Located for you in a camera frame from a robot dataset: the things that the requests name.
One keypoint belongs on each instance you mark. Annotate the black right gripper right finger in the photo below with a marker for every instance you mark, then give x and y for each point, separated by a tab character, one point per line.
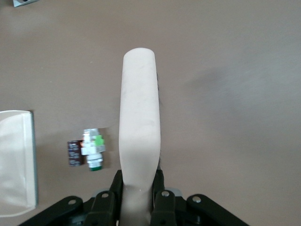
164	207

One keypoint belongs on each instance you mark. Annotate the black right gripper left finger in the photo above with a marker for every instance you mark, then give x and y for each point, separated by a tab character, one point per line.
103	207

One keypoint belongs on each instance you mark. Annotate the dark brown cylindrical capacitor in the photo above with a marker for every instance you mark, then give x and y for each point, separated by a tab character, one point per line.
75	153

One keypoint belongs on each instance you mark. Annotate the beige brush with black bristles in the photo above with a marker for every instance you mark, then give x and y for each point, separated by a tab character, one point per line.
138	117

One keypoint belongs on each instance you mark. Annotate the beige plastic dustpan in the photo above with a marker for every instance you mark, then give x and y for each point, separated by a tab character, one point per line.
16	160

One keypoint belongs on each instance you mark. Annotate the brown table cover sheet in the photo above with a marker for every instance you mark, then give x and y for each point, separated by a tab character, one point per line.
223	106

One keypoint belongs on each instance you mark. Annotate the grey metal table bracket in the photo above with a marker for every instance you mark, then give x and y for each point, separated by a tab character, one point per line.
23	2

